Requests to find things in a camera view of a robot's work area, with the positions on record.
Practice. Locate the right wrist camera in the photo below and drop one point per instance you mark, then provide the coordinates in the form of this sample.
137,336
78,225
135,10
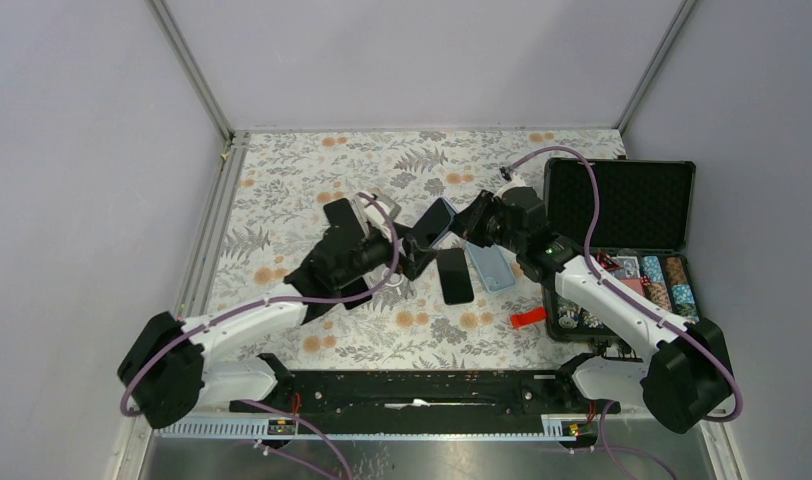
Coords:
513,181

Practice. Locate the black poker chip case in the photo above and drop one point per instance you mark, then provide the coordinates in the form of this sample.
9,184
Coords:
639,212

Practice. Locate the black smartphone from blue case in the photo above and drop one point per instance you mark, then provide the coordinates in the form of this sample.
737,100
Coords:
454,277

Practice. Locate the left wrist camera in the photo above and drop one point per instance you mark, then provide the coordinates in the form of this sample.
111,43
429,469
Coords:
375,208

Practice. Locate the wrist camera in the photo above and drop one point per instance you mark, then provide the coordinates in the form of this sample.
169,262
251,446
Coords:
513,181
375,208

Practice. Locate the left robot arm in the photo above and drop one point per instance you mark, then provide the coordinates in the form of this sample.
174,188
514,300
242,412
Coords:
176,366

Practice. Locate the small black smartphone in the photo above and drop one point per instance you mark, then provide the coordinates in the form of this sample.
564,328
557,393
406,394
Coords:
344,225

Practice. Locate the phone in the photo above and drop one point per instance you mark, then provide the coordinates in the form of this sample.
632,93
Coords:
434,224
492,267

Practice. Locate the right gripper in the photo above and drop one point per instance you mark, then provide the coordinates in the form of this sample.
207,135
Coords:
467,223

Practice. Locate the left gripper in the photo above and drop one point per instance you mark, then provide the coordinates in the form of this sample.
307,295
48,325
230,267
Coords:
415,259

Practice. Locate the large black smartphone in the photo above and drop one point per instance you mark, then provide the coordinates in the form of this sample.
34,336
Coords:
355,294

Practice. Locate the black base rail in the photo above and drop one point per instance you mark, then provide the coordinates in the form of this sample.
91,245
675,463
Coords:
431,402

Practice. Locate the floral tablecloth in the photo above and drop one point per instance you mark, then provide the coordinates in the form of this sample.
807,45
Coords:
277,217

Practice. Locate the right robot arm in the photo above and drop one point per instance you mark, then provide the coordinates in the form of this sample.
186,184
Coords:
682,372

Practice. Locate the red plastic piece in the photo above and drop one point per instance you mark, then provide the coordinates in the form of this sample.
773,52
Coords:
523,319

